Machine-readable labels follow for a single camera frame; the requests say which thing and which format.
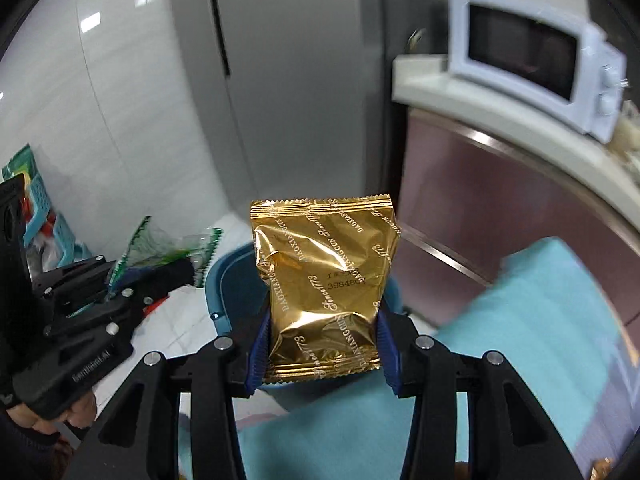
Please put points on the green patterned packet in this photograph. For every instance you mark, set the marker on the green patterned packet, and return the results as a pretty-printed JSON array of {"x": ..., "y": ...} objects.
[{"x": 20, "y": 162}]

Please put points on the white microwave oven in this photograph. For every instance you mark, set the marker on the white microwave oven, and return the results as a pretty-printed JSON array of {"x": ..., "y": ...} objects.
[{"x": 590, "y": 90}]

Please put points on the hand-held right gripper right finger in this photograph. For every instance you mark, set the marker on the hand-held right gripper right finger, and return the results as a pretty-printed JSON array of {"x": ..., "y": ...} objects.
[{"x": 387, "y": 355}]

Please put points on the gold foil snack packet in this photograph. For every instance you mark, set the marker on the gold foil snack packet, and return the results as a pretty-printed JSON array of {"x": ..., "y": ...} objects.
[{"x": 320, "y": 270}]

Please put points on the maroon kitchen cabinet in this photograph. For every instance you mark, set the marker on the maroon kitchen cabinet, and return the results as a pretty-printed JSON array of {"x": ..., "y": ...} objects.
[{"x": 475, "y": 200}]

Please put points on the teal and purple cloth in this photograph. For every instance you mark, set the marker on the teal and purple cloth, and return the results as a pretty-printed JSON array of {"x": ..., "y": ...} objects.
[{"x": 500, "y": 335}]

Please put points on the person's left hand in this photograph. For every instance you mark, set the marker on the person's left hand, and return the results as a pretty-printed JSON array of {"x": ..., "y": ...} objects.
[{"x": 80, "y": 412}]

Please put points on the teal plastic basket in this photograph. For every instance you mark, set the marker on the teal plastic basket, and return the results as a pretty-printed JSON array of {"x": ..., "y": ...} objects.
[{"x": 65, "y": 240}]

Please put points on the beige kitchen countertop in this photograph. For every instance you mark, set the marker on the beige kitchen countertop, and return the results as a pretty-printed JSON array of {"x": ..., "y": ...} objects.
[{"x": 500, "y": 110}]

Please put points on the blue plastic bin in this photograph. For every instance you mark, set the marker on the blue plastic bin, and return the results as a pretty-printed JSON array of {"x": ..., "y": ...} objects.
[{"x": 220, "y": 285}]

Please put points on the person's left forearm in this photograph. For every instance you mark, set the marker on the person's left forearm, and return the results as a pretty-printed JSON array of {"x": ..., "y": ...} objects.
[{"x": 25, "y": 450}]

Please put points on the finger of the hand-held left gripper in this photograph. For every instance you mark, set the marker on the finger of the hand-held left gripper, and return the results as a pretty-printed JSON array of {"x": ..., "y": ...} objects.
[
  {"x": 150, "y": 272},
  {"x": 100, "y": 317}
]

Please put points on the grey refrigerator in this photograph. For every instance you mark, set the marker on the grey refrigerator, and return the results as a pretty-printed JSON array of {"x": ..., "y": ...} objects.
[{"x": 300, "y": 85}]

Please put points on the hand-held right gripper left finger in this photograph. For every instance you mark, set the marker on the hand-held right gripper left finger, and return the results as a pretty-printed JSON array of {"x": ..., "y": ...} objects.
[{"x": 257, "y": 355}]

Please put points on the clear green plastic wrapper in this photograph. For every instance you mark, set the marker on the clear green plastic wrapper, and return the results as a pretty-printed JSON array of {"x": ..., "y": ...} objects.
[{"x": 150, "y": 245}]

